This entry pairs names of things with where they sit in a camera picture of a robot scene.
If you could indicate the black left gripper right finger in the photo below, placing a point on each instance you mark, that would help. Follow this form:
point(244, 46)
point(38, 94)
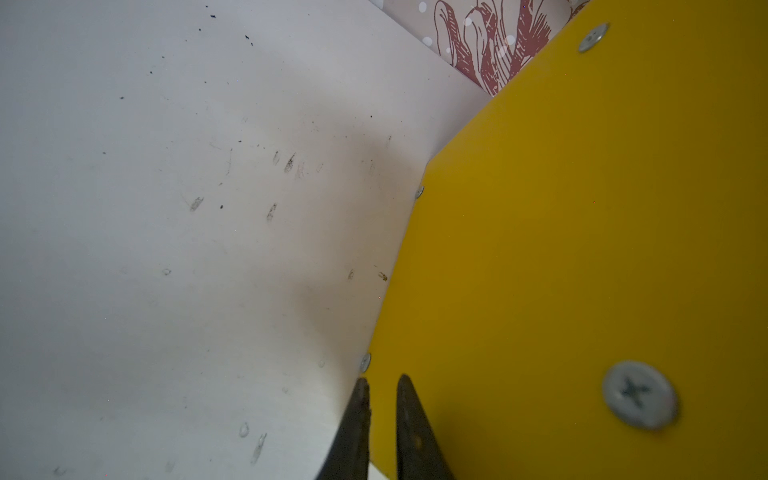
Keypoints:
point(418, 454)

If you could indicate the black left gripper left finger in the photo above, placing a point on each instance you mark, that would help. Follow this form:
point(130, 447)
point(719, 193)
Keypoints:
point(349, 455)

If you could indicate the yellow shelf unit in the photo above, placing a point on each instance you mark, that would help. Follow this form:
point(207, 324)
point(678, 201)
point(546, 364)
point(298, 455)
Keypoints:
point(581, 292)

